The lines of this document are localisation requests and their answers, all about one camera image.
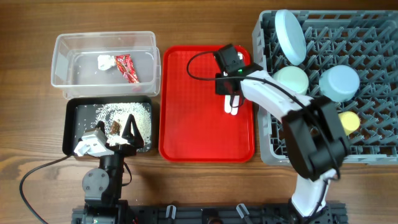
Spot rice and food scraps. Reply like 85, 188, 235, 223
93, 103, 152, 152

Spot white tissue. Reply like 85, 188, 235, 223
97, 55, 116, 71

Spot red snack wrapper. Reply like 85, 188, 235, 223
115, 54, 139, 83

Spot mint green bowl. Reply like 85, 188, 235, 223
273, 66, 309, 95

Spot light blue plate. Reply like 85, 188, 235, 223
275, 9, 307, 65

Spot light blue bowl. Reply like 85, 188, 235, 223
319, 65, 360, 103

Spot yellow plastic cup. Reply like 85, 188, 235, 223
338, 111, 361, 136

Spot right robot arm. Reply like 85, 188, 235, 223
213, 44, 349, 222

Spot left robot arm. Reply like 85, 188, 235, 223
72, 114, 144, 224

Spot black waste tray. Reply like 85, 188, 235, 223
62, 96, 152, 155

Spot white plastic fork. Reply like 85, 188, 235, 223
231, 95, 240, 115

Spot white plastic spoon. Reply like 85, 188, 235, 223
224, 95, 232, 113

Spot red serving tray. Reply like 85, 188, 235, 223
159, 45, 255, 163

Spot clear plastic bin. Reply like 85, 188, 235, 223
51, 31, 161, 99

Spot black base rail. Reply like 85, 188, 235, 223
71, 198, 348, 224

